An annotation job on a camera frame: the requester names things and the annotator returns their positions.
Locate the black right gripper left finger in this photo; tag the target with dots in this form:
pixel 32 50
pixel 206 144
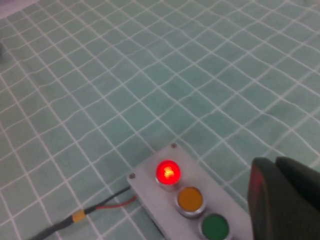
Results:
pixel 270 205

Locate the grey black button control box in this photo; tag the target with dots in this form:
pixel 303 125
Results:
pixel 150 190

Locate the yellow push button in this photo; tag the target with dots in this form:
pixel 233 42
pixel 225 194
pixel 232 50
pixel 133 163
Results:
pixel 190 200

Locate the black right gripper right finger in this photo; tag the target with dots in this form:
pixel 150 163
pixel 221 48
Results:
pixel 302 177

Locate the red indicator lamp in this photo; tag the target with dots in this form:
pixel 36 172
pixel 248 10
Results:
pixel 168 172

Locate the green push button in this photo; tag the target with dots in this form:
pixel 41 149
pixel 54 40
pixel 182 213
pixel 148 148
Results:
pixel 215 227

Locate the green white checked tablecloth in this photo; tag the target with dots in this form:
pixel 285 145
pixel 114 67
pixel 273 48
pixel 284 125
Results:
pixel 150 75

